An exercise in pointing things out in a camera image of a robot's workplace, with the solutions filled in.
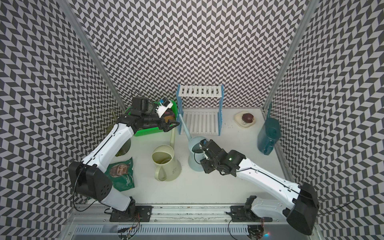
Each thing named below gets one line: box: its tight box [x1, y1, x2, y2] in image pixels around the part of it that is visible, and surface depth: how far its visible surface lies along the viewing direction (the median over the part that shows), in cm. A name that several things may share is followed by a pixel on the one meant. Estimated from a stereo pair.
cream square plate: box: [234, 111, 256, 128], surface depth 113 cm
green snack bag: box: [104, 157, 135, 192], surface depth 82 cm
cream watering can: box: [151, 127, 182, 182], surface depth 75 cm
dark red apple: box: [242, 113, 255, 124], surface depth 108 cm
